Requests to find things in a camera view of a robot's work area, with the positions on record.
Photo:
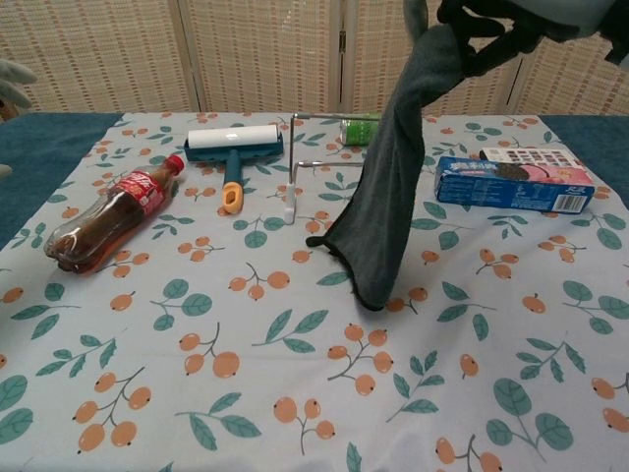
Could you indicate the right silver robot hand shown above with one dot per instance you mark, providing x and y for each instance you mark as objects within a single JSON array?
[{"x": 491, "y": 34}]

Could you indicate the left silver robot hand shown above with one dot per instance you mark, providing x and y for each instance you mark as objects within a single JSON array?
[{"x": 17, "y": 78}]

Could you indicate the blue cloth mat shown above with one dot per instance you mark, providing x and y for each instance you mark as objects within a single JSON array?
[{"x": 388, "y": 206}]

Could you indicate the small metal rack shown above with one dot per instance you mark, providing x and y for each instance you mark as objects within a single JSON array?
[{"x": 292, "y": 162}]

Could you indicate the teal table cover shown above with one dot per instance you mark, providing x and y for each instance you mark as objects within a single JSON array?
[{"x": 39, "y": 137}]

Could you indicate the colourful swatch card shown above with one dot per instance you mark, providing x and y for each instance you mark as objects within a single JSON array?
[{"x": 535, "y": 156}]

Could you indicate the blue cookie box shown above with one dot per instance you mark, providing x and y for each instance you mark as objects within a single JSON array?
[{"x": 511, "y": 189}]

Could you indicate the cola bottle red label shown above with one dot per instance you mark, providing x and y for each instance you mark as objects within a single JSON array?
[{"x": 108, "y": 216}]

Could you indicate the green snack packet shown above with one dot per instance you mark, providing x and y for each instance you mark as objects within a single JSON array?
[{"x": 359, "y": 133}]

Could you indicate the teal lint roller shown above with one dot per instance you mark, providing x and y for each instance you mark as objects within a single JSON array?
[{"x": 231, "y": 140}]

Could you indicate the bamboo folding screen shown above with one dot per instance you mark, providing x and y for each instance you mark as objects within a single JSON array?
[{"x": 255, "y": 54}]

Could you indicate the floral tablecloth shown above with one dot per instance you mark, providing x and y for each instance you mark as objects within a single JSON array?
[{"x": 295, "y": 344}]

